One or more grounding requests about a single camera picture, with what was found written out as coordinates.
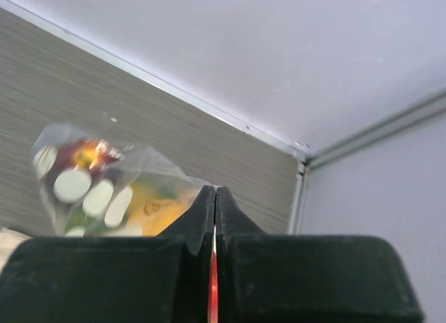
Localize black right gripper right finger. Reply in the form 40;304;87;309
215;188;424;322

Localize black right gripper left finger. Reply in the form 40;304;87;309
1;186;215;322

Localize orange fake fruit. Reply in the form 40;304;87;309
125;183;191;236

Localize clear polka dot zip bag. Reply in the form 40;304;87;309
31;123;204;236

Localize beige folded fabric garment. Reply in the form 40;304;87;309
0;227;31;271

